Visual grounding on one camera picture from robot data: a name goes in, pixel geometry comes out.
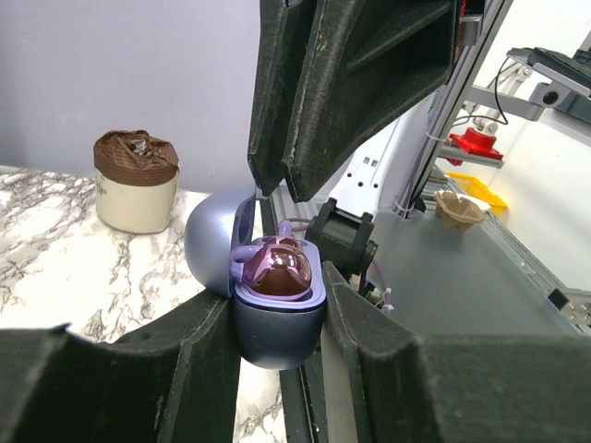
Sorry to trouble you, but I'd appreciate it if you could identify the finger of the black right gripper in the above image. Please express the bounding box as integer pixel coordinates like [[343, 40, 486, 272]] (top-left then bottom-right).
[[247, 1, 323, 197], [283, 1, 460, 202]]

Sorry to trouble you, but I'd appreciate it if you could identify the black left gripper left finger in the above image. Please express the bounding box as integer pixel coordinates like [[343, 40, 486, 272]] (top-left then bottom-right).
[[1, 291, 240, 442]]

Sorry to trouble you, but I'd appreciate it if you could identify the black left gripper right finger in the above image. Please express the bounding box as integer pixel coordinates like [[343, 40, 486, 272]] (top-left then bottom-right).
[[321, 262, 590, 442]]

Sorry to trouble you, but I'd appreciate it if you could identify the purple earbud charging case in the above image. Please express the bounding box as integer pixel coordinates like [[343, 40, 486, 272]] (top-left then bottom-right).
[[184, 186, 327, 370]]

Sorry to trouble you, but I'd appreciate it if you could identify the purple earbud one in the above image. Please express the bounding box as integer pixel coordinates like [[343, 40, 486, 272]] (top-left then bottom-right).
[[265, 220, 304, 252], [230, 244, 312, 299]]

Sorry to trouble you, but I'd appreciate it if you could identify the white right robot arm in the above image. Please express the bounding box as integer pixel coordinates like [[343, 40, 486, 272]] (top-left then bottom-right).
[[247, 1, 463, 276]]

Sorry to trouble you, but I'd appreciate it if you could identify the red clamp fixture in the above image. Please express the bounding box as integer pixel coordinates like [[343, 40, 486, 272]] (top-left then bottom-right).
[[440, 128, 504, 169]]

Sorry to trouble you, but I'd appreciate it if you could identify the yellow plastic tray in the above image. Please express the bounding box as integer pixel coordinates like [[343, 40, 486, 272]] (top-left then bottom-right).
[[447, 172, 508, 215]]

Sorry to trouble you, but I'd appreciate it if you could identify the brown paper pulp cup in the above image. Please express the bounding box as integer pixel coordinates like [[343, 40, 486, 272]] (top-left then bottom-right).
[[434, 191, 485, 231]]

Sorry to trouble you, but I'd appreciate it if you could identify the grey aluminium frame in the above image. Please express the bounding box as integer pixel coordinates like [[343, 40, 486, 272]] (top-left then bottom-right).
[[386, 1, 590, 335]]

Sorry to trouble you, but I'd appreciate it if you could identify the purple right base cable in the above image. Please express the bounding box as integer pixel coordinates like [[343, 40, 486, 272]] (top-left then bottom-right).
[[364, 257, 393, 315]]

